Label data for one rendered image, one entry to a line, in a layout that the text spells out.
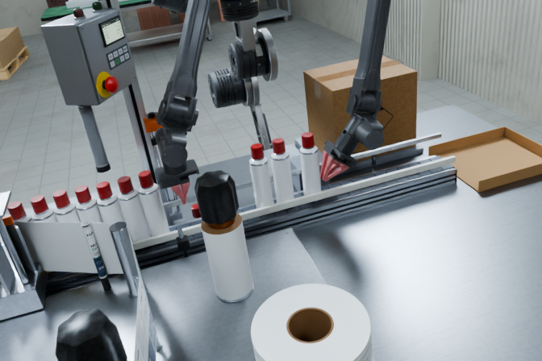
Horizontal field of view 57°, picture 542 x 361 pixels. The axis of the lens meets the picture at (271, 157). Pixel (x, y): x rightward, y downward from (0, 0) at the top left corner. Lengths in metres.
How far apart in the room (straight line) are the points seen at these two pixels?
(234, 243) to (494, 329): 0.56
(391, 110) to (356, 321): 0.94
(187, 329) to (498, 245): 0.78
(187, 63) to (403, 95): 0.78
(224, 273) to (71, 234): 0.38
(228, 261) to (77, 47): 0.57
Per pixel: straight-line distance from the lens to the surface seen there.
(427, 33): 4.79
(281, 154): 1.36
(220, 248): 1.07
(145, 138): 1.41
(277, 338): 0.88
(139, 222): 1.35
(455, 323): 1.18
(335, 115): 1.59
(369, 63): 1.38
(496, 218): 1.49
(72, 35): 1.20
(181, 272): 1.28
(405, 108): 1.72
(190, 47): 1.19
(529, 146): 1.85
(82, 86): 1.24
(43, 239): 1.32
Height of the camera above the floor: 1.67
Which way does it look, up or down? 27 degrees down
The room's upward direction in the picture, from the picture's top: 8 degrees counter-clockwise
